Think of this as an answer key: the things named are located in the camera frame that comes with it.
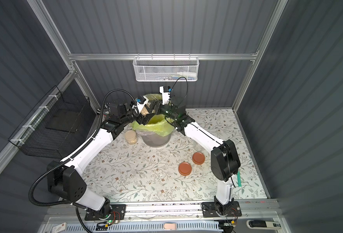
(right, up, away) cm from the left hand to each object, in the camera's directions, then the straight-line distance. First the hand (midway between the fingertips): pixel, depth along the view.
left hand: (150, 108), depth 77 cm
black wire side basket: (-50, -12, -4) cm, 52 cm away
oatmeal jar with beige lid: (-15, -17, +15) cm, 27 cm away
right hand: (0, +4, -2) cm, 4 cm away
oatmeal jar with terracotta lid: (+29, -25, +22) cm, 44 cm away
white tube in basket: (+21, +24, +17) cm, 36 cm away
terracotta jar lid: (+28, -30, +14) cm, 44 cm away
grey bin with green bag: (+4, -13, +3) cm, 14 cm away
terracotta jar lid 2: (+19, -36, +12) cm, 43 cm away
